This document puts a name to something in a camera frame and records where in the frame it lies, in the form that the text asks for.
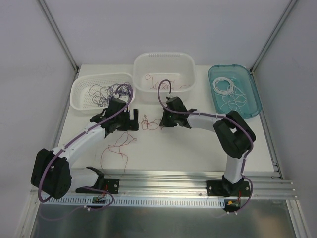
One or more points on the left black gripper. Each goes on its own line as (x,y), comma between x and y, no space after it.
(124,120)

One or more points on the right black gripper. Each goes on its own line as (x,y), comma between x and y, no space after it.
(168,119)

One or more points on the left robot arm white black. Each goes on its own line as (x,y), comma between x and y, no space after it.
(52,172)

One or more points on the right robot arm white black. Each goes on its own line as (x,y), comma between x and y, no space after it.
(235,137)

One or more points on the white perforated basket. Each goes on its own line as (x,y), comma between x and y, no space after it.
(89,94)

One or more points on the white plastic tub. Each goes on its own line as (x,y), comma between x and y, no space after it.
(150,69)

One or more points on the teal transparent plastic tray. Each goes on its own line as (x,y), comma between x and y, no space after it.
(233,89)

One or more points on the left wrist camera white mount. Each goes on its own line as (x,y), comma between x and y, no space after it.
(116,96)

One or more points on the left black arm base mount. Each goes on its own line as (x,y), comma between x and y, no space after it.
(110,185)

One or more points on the aluminium mounting rail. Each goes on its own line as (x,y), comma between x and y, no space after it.
(261,185)

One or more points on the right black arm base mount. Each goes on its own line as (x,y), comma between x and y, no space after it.
(227,189)

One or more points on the white slotted cable duct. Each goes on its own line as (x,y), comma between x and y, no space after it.
(140,201)

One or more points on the left aluminium frame post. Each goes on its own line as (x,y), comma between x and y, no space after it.
(50,19)

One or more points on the aluminium frame post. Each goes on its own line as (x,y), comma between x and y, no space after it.
(50,19)
(274,33)

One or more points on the right aluminium frame post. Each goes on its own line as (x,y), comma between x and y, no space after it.
(274,33)

